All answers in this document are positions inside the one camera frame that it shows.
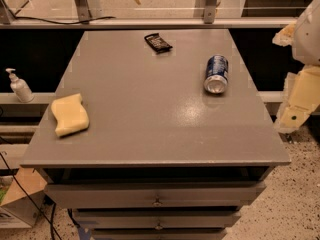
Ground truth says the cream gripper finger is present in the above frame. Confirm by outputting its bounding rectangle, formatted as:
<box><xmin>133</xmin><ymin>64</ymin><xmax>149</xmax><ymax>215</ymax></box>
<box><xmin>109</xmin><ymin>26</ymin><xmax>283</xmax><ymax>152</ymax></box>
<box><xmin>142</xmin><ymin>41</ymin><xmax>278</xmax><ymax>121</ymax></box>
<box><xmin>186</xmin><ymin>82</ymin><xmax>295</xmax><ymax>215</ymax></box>
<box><xmin>272</xmin><ymin>23</ymin><xmax>296</xmax><ymax>47</ymax></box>
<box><xmin>274</xmin><ymin>65</ymin><xmax>320</xmax><ymax>133</ymax></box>

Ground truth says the blue pepsi can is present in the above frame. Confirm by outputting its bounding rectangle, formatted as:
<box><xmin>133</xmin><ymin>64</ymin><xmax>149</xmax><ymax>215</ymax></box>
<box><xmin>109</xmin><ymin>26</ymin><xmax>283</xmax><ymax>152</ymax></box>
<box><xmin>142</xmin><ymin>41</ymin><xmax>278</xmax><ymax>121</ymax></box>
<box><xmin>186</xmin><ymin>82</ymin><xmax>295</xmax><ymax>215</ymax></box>
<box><xmin>204</xmin><ymin>55</ymin><xmax>228</xmax><ymax>94</ymax></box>

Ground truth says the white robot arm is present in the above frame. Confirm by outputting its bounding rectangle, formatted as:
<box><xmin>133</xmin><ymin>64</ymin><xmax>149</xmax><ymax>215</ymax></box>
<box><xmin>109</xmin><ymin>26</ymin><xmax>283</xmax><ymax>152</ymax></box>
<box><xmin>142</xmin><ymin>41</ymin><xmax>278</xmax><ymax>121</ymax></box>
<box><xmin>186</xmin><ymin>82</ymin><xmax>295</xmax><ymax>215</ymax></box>
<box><xmin>272</xmin><ymin>0</ymin><xmax>320</xmax><ymax>134</ymax></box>

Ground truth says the yellow sponge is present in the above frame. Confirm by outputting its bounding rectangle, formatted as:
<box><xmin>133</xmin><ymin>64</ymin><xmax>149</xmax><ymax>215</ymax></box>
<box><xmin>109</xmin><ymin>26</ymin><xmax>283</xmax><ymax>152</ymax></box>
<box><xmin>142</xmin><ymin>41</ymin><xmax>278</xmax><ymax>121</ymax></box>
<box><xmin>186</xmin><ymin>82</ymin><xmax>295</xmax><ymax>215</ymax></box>
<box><xmin>51</xmin><ymin>93</ymin><xmax>89</xmax><ymax>137</ymax></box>

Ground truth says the top grey drawer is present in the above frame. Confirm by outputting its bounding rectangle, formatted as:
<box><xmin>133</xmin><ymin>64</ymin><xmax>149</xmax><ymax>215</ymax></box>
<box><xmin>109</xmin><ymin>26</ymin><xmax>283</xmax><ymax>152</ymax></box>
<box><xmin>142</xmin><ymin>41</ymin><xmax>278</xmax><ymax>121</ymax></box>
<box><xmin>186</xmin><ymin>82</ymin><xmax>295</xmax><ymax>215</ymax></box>
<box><xmin>45</xmin><ymin>181</ymin><xmax>266</xmax><ymax>209</ymax></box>

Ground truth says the grey drawer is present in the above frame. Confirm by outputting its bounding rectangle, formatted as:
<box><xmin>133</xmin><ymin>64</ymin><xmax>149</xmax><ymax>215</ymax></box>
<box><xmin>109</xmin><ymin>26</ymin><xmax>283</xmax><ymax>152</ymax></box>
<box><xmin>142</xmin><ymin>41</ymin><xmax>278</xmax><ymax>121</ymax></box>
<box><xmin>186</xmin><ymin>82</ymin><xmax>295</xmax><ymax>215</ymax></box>
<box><xmin>92</xmin><ymin>229</ymin><xmax>227</xmax><ymax>240</ymax></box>
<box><xmin>74</xmin><ymin>208</ymin><xmax>240</xmax><ymax>230</ymax></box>
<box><xmin>45</xmin><ymin>181</ymin><xmax>266</xmax><ymax>209</ymax></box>

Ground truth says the black snack wrapper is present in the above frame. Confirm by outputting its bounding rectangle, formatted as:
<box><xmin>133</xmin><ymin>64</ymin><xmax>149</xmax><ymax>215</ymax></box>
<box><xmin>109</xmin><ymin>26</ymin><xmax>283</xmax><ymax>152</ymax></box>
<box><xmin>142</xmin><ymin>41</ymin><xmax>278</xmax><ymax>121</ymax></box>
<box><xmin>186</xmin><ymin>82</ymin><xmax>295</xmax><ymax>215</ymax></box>
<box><xmin>144</xmin><ymin>33</ymin><xmax>172</xmax><ymax>53</ymax></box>

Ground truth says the grey drawer cabinet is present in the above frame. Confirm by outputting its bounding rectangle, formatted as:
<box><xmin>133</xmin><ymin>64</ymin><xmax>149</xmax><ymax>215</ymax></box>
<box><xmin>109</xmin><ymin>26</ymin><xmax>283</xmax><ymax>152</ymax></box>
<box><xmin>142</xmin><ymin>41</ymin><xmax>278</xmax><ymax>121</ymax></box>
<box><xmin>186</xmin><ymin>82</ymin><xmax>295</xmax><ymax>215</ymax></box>
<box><xmin>19</xmin><ymin>28</ymin><xmax>292</xmax><ymax>240</ymax></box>

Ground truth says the middle grey drawer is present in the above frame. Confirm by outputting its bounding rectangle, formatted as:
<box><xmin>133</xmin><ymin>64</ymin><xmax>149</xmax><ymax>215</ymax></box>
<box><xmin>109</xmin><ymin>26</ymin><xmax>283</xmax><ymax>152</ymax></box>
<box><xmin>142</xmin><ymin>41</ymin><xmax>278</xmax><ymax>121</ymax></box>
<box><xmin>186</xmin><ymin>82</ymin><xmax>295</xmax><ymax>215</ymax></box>
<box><xmin>74</xmin><ymin>208</ymin><xmax>240</xmax><ymax>230</ymax></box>

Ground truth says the bottom grey drawer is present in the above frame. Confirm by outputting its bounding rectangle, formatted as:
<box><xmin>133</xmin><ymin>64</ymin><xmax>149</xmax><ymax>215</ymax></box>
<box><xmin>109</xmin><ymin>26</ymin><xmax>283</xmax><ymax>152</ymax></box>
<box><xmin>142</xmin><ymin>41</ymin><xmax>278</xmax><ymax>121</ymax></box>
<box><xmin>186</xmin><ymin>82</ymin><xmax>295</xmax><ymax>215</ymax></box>
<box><xmin>92</xmin><ymin>229</ymin><xmax>227</xmax><ymax>240</ymax></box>

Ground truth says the white pump bottle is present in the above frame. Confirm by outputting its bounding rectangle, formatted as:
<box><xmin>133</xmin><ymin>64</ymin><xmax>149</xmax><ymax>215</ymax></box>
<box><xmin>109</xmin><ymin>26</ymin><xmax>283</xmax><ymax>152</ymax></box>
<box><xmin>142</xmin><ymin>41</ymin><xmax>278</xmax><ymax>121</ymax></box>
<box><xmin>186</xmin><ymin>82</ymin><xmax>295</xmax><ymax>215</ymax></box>
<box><xmin>6</xmin><ymin>68</ymin><xmax>34</xmax><ymax>103</ymax></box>

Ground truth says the cardboard box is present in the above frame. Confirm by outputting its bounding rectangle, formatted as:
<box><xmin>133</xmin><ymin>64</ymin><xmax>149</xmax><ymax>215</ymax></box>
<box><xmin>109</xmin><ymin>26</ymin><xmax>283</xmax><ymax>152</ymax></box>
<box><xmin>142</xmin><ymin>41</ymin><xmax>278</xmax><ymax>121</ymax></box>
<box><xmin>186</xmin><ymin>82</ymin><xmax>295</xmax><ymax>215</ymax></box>
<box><xmin>0</xmin><ymin>168</ymin><xmax>46</xmax><ymax>229</ymax></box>

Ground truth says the right metal bracket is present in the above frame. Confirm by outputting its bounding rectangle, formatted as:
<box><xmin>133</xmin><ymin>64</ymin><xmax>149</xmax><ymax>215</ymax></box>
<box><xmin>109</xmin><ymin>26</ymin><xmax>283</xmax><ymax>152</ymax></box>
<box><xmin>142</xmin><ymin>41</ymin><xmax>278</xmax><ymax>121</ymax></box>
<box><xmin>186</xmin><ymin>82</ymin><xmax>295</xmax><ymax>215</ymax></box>
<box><xmin>203</xmin><ymin>0</ymin><xmax>218</xmax><ymax>24</ymax></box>

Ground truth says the metal bracket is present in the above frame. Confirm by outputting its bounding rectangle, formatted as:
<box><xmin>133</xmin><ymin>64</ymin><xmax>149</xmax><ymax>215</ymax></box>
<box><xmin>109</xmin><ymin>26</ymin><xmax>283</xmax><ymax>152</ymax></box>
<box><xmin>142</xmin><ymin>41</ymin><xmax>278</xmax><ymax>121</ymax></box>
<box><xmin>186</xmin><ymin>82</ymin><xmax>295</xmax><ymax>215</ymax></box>
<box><xmin>203</xmin><ymin>0</ymin><xmax>218</xmax><ymax>24</ymax></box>
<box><xmin>74</xmin><ymin>0</ymin><xmax>91</xmax><ymax>24</ymax></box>

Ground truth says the left metal bracket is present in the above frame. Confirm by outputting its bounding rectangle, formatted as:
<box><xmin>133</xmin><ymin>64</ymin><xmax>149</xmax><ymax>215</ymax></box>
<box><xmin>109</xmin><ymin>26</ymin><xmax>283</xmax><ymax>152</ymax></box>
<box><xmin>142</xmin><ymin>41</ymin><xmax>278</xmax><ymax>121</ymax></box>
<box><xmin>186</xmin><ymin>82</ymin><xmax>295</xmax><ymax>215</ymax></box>
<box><xmin>74</xmin><ymin>0</ymin><xmax>91</xmax><ymax>24</ymax></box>

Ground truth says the black cable on shelf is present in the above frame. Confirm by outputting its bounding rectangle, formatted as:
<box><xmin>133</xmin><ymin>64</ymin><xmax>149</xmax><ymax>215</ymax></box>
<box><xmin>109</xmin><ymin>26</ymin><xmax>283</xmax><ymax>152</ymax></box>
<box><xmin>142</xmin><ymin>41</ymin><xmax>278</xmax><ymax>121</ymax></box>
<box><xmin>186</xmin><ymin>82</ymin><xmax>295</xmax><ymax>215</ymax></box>
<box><xmin>13</xmin><ymin>15</ymin><xmax>116</xmax><ymax>26</ymax></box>

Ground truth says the black floor cable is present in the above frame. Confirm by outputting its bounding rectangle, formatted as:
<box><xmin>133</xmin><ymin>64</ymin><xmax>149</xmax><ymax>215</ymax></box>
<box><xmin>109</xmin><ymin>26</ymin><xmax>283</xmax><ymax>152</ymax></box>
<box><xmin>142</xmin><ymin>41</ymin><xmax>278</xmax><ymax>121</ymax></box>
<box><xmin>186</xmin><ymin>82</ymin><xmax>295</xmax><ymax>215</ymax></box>
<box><xmin>0</xmin><ymin>150</ymin><xmax>63</xmax><ymax>240</ymax></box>

